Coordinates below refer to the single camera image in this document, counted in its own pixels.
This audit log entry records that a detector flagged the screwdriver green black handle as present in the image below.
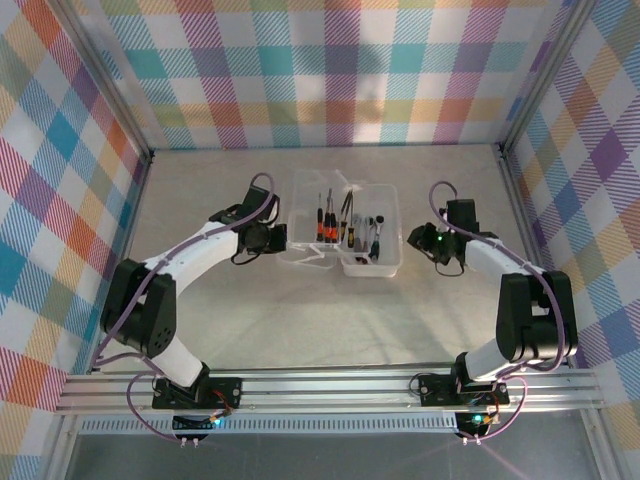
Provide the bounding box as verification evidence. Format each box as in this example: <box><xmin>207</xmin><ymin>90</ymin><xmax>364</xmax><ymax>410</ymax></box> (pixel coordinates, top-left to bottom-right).
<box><xmin>355</xmin><ymin>214</ymin><xmax>380</xmax><ymax>260</ymax></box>

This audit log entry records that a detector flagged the clear plastic tool box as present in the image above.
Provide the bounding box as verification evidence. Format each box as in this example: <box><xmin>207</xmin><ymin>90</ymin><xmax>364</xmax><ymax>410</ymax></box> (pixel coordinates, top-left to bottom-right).
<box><xmin>279</xmin><ymin>168</ymin><xmax>404</xmax><ymax>278</ymax></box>

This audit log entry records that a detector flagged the black right controller board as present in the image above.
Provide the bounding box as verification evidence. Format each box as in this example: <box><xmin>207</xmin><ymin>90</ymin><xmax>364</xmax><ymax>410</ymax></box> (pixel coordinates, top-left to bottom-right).
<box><xmin>454</xmin><ymin>410</ymin><xmax>502</xmax><ymax>444</ymax></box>

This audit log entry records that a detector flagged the black controller board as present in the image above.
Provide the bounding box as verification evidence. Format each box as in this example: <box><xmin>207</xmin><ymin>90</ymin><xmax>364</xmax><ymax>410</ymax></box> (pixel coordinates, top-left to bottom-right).
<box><xmin>454</xmin><ymin>410</ymin><xmax>502</xmax><ymax>444</ymax></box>
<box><xmin>171</xmin><ymin>413</ymin><xmax>222</xmax><ymax>444</ymax></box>

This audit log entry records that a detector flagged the black left controller board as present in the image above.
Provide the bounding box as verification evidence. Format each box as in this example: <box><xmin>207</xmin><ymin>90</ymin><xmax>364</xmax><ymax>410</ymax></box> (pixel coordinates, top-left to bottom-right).
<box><xmin>171</xmin><ymin>413</ymin><xmax>222</xmax><ymax>444</ymax></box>

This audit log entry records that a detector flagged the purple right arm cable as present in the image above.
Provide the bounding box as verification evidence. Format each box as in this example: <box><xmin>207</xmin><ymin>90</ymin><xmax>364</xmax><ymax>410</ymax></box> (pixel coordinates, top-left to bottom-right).
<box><xmin>430</xmin><ymin>180</ymin><xmax>564</xmax><ymax>442</ymax></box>

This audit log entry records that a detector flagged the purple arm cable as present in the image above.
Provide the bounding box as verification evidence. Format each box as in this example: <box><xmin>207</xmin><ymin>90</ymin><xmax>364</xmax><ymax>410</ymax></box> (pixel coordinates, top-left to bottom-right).
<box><xmin>92</xmin><ymin>172</ymin><xmax>277</xmax><ymax>442</ymax></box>
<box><xmin>430</xmin><ymin>180</ymin><xmax>564</xmax><ymax>442</ymax></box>

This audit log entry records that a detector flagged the aluminium table edge rail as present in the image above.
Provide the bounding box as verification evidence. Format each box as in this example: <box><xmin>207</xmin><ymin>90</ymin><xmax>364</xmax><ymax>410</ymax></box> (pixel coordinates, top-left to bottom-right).
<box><xmin>494</xmin><ymin>143</ymin><xmax>574</xmax><ymax>371</ymax></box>
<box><xmin>87</xmin><ymin>154</ymin><xmax>154</xmax><ymax>376</ymax></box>

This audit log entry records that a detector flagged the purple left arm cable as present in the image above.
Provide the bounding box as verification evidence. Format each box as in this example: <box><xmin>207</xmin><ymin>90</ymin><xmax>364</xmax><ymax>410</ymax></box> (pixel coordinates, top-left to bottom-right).
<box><xmin>92</xmin><ymin>172</ymin><xmax>277</xmax><ymax>442</ymax></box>

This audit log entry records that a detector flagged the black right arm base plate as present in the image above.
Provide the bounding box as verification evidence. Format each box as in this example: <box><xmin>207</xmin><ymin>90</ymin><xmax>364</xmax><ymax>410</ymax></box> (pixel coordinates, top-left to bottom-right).
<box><xmin>417</xmin><ymin>372</ymin><xmax>511</xmax><ymax>408</ymax></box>

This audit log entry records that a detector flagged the aluminium mounting rail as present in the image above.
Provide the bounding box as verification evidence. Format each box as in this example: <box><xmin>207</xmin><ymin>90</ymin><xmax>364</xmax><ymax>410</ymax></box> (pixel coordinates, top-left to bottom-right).
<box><xmin>53</xmin><ymin>368</ymin><xmax>605</xmax><ymax>414</ymax></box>

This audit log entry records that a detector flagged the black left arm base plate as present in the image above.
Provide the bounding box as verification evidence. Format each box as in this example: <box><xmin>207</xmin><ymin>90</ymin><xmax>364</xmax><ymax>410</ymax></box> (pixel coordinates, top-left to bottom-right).
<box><xmin>151</xmin><ymin>376</ymin><xmax>244</xmax><ymax>412</ymax></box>

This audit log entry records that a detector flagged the aluminium frame post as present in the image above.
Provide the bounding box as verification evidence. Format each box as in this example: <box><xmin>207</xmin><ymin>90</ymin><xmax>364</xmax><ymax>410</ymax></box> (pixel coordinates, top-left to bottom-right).
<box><xmin>58</xmin><ymin>0</ymin><xmax>155</xmax><ymax>162</ymax></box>
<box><xmin>498</xmin><ymin>0</ymin><xmax>601</xmax><ymax>154</ymax></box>

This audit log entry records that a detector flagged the white slotted cable duct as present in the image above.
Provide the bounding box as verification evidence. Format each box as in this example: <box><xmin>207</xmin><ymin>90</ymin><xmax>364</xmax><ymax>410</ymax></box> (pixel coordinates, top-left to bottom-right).
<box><xmin>78</xmin><ymin>415</ymin><xmax>462</xmax><ymax>436</ymax></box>

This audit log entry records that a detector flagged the aluminium frame leg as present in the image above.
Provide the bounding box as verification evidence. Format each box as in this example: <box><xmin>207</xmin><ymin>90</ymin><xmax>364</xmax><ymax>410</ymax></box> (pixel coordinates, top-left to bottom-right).
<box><xmin>44</xmin><ymin>413</ymin><xmax>81</xmax><ymax>480</ymax></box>
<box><xmin>582</xmin><ymin>409</ymin><xmax>614</xmax><ymax>480</ymax></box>

